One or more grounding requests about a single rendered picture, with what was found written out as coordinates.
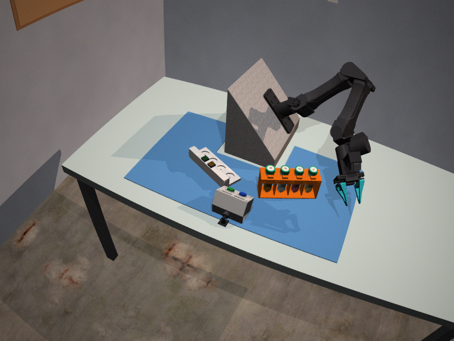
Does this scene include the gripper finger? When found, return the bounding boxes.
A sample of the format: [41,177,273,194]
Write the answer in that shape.
[336,182,348,206]
[354,180,364,204]

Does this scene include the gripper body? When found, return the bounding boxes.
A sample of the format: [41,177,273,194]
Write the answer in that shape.
[333,172,364,187]

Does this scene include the green screw cap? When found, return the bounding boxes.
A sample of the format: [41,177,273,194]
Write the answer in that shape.
[280,165,290,175]
[265,165,276,175]
[308,166,318,176]
[295,166,305,175]

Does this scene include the blue bench mat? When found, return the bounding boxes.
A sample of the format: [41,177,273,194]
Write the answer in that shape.
[124,112,357,263]

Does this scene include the white cap tray with round nests and two lamps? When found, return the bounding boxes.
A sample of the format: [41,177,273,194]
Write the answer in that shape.
[189,146,241,187]

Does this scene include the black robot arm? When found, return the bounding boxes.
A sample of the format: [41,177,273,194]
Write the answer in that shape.
[263,62,375,175]

